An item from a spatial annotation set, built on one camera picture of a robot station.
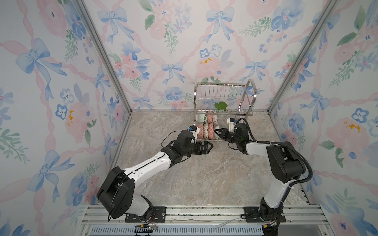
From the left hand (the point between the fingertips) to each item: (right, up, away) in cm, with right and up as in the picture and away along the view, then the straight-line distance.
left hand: (208, 144), depth 79 cm
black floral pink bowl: (-3, +4, +14) cm, 15 cm away
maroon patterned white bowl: (0, +7, +13) cm, 15 cm away
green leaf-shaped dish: (+8, +22, +7) cm, 24 cm away
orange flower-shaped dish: (+6, +4, +14) cm, 15 cm away
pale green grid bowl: (-3, +15, +21) cm, 26 cm away
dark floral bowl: (+3, +7, +12) cm, 14 cm away
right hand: (+6, +7, +16) cm, 19 cm away
